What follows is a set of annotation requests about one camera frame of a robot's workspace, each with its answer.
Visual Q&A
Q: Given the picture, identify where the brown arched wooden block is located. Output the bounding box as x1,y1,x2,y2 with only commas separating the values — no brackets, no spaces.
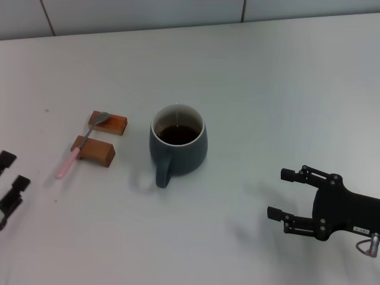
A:
70,135,116,169

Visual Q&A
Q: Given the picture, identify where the glossy orange wooden block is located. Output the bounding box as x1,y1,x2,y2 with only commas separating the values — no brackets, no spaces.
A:
87,110,129,137

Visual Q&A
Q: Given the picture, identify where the right gripper silver cable plug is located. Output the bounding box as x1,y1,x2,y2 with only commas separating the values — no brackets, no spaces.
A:
356,233,380,258

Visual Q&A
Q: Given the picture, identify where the grey ceramic mug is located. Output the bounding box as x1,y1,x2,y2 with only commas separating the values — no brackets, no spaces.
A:
148,103,208,189

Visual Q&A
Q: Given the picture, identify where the pink handled metal spoon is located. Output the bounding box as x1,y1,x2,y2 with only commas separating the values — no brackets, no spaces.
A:
56,112,110,179

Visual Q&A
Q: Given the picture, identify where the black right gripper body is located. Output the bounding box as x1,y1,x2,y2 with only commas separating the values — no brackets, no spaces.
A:
312,183,380,240

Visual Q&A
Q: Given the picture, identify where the dark coffee liquid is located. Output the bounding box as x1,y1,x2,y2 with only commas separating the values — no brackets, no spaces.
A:
156,125,200,146

